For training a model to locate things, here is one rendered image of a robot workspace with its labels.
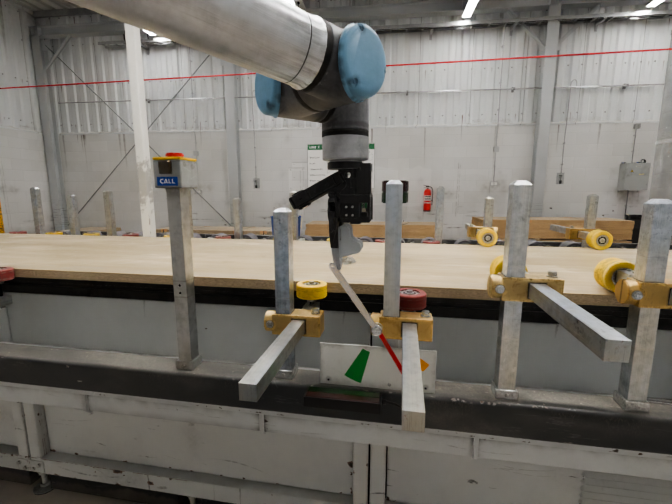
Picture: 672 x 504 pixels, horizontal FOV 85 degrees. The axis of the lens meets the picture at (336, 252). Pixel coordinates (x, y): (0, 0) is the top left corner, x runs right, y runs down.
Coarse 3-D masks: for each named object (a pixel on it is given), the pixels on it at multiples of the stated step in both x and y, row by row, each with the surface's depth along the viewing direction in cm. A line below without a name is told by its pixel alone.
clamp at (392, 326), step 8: (400, 312) 84; (408, 312) 84; (416, 312) 84; (376, 320) 82; (384, 320) 81; (392, 320) 81; (400, 320) 80; (408, 320) 80; (416, 320) 80; (424, 320) 79; (432, 320) 79; (384, 328) 81; (392, 328) 81; (400, 328) 81; (424, 328) 80; (432, 328) 79; (392, 336) 81; (400, 336) 81; (424, 336) 80
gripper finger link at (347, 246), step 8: (344, 232) 72; (344, 240) 72; (352, 240) 72; (336, 248) 72; (344, 248) 72; (352, 248) 72; (360, 248) 72; (336, 256) 72; (344, 256) 73; (336, 264) 74
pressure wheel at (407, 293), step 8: (400, 288) 91; (408, 288) 91; (400, 296) 85; (408, 296) 84; (416, 296) 84; (424, 296) 85; (400, 304) 85; (408, 304) 84; (416, 304) 84; (424, 304) 85
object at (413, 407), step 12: (408, 324) 79; (408, 336) 73; (408, 348) 67; (408, 360) 62; (408, 372) 58; (420, 372) 58; (408, 384) 55; (420, 384) 55; (408, 396) 52; (420, 396) 52; (408, 408) 49; (420, 408) 49; (408, 420) 48; (420, 420) 48; (420, 432) 48
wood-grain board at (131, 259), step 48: (0, 240) 183; (48, 240) 183; (96, 240) 183; (144, 240) 183; (192, 240) 183; (240, 240) 183; (336, 288) 99; (432, 288) 95; (480, 288) 93; (576, 288) 93
